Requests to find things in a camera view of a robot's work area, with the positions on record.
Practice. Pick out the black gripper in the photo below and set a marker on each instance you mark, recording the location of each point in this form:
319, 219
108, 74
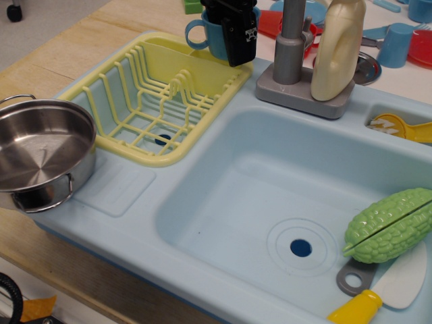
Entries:
239, 29

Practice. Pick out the blue plastic cup with handle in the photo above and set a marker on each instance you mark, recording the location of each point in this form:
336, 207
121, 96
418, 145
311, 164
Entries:
213, 36

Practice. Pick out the red plastic cup lying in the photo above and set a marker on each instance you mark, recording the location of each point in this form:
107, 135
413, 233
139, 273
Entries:
270, 23

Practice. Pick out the blue plastic cup upside down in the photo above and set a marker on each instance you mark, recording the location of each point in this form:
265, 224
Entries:
394, 49

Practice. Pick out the blue plastic cup top right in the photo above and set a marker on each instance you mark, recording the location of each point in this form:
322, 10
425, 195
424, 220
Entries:
420, 11

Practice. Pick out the stainless steel pot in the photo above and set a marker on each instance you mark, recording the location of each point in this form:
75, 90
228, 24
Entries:
47, 152

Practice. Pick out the green plastic block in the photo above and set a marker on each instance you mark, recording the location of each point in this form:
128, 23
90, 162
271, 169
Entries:
192, 7

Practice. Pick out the grey toy faucet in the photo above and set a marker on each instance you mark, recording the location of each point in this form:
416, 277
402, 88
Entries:
287, 83

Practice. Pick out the blue plastic plate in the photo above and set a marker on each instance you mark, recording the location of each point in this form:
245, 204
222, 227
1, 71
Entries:
300, 9

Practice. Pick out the yellow plastic dish rack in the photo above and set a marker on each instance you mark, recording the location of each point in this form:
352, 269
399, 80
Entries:
155, 97

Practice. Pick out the cream plastic detergent bottle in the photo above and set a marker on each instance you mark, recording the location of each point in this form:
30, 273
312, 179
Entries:
338, 49

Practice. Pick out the small steel plate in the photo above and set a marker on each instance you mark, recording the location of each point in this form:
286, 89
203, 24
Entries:
368, 70

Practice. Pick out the blue plastic fork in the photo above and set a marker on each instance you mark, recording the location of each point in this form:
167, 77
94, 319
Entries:
380, 32

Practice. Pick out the light blue toy sink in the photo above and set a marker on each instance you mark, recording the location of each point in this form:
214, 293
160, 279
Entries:
250, 224

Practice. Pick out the black caster wheel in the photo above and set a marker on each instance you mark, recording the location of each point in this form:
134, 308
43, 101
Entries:
14, 13

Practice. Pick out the green toy bitter gourd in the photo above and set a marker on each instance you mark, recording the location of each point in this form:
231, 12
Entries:
389, 227

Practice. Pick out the orange tape piece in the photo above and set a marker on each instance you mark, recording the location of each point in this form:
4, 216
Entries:
37, 308

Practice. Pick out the grey toy utensil handle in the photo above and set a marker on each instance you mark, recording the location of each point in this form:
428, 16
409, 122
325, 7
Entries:
355, 277

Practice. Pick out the white toy knife yellow handle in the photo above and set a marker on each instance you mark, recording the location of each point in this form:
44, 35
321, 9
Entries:
397, 288

